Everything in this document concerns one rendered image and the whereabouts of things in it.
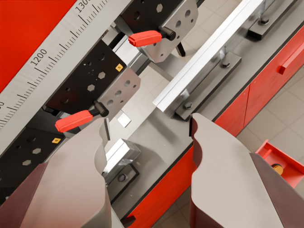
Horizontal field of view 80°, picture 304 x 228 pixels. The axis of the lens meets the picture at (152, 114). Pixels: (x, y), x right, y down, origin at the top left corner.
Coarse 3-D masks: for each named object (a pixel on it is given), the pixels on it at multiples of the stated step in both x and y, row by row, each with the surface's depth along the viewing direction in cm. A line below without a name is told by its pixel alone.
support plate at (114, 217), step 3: (111, 207) 58; (111, 210) 57; (111, 213) 57; (114, 213) 57; (111, 216) 57; (114, 216) 56; (117, 216) 57; (114, 219) 56; (117, 219) 56; (114, 222) 56; (117, 222) 55; (120, 222) 56; (114, 225) 55; (117, 225) 55; (120, 225) 55
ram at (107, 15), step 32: (0, 0) 20; (32, 0) 22; (64, 0) 24; (128, 0) 30; (0, 32) 22; (32, 32) 24; (96, 32) 30; (0, 64) 24; (64, 64) 29; (32, 96) 29
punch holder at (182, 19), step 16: (144, 0) 31; (160, 0) 34; (176, 0) 36; (192, 0) 38; (128, 16) 31; (144, 16) 33; (160, 16) 36; (176, 16) 38; (192, 16) 41; (128, 32) 37; (176, 32) 41; (144, 48) 38; (160, 48) 41
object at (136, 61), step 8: (200, 0) 79; (120, 48) 79; (128, 48) 77; (136, 48) 75; (120, 56) 78; (128, 56) 76; (136, 56) 75; (144, 56) 77; (128, 64) 75; (136, 64) 77; (144, 64) 81; (136, 72) 81; (64, 112) 81; (80, 128) 79
